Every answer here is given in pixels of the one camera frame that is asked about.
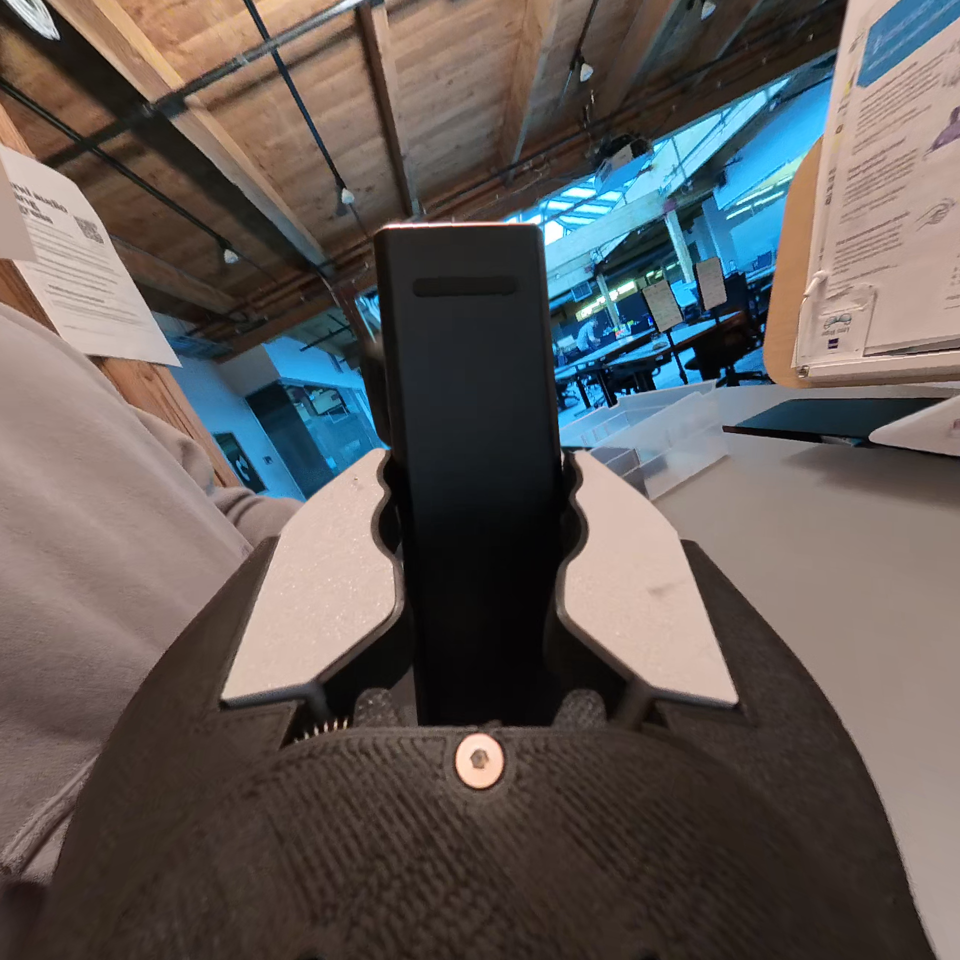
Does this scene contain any sign board on stand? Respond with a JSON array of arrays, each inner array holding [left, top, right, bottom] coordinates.
[[693, 257, 729, 312], [641, 279, 687, 335]]

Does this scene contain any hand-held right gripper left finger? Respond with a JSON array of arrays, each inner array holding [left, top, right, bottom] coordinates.
[[221, 448, 410, 710]]

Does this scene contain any person's grey sweatshirt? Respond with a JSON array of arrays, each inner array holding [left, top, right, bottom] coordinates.
[[0, 300, 301, 890]]

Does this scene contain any dark wall poster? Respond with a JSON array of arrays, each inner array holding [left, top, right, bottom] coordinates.
[[212, 431, 267, 495]]

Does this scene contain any grey metal door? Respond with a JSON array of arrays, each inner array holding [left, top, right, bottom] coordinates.
[[246, 377, 380, 500]]

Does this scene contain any white paper notice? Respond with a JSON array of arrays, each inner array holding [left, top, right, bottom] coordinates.
[[0, 144, 183, 369]]

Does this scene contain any ceiling projector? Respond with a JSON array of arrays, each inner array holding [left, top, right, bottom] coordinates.
[[596, 133, 654, 170]]

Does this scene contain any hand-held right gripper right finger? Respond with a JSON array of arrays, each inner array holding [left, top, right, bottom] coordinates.
[[555, 450, 740, 710]]

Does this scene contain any clear plastic bin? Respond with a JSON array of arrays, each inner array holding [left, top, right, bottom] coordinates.
[[558, 380, 730, 502]]

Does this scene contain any long wooden table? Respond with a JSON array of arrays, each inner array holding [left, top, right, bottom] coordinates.
[[555, 311, 755, 410]]

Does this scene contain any small clear plastic bag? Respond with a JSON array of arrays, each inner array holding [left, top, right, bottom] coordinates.
[[796, 285, 877, 370]]

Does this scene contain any black office chair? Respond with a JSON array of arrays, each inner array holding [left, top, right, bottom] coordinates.
[[686, 273, 770, 387]]

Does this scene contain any white curved stand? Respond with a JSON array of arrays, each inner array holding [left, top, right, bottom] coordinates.
[[870, 396, 960, 457]]

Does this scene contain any black power bank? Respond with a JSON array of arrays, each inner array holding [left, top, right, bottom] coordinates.
[[372, 222, 564, 727]]

